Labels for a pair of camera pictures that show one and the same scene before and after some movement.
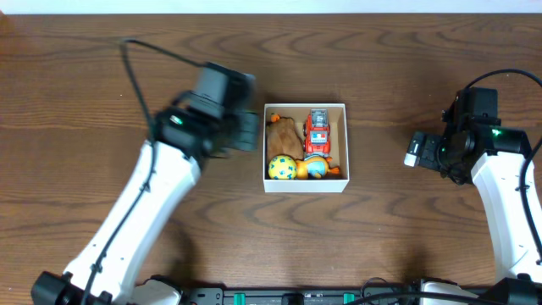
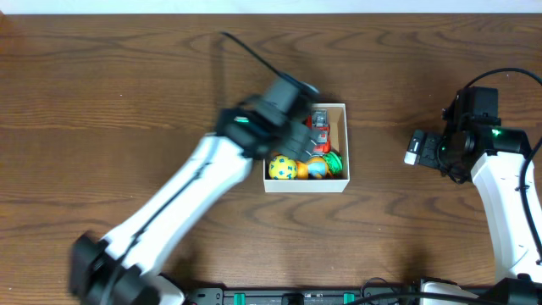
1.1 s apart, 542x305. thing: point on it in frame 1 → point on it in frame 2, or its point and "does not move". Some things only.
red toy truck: [317, 133] does not move
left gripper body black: [246, 131] → [299, 141]
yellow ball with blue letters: [282, 168] does not move
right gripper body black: [434, 152] does not move
